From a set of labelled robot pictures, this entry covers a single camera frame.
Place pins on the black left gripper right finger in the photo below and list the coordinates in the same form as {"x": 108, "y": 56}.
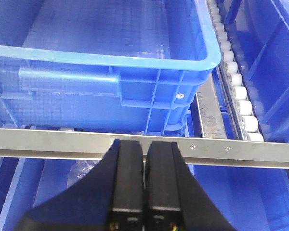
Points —
{"x": 175, "y": 199}

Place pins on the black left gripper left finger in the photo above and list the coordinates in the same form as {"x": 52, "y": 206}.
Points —
{"x": 107, "y": 198}

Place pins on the blue shelf bin left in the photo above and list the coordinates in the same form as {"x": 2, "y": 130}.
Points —
{"x": 122, "y": 66}

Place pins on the blue shelf bin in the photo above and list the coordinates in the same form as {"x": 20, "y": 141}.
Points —
{"x": 259, "y": 34}
{"x": 122, "y": 66}

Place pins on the blue shelf bin middle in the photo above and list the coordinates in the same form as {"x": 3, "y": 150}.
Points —
{"x": 259, "y": 34}

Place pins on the blue lower bin right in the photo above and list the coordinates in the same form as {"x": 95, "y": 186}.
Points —
{"x": 252, "y": 199}

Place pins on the blue lower bin left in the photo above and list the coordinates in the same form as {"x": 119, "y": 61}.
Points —
{"x": 27, "y": 183}

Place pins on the white roller conveyor track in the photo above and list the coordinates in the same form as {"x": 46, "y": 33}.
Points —
{"x": 239, "y": 107}

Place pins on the stainless steel shelf rail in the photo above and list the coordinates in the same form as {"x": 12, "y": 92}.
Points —
{"x": 52, "y": 144}

